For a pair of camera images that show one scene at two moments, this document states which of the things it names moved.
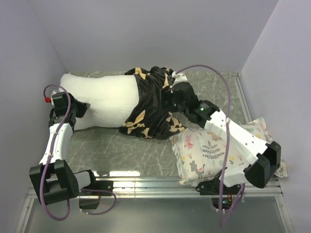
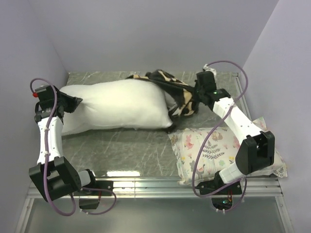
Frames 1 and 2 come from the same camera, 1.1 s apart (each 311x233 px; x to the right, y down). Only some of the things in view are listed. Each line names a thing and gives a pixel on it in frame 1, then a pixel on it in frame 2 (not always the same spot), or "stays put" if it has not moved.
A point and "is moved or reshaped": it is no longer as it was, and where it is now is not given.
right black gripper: x=171 y=107 to x=195 y=97
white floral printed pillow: x=199 y=153 stays put
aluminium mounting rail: x=170 y=188 stays put
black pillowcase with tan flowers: x=153 y=117 is moved or reshaped
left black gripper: x=82 y=107 to x=73 y=101
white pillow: x=113 y=99 is moved or reshaped
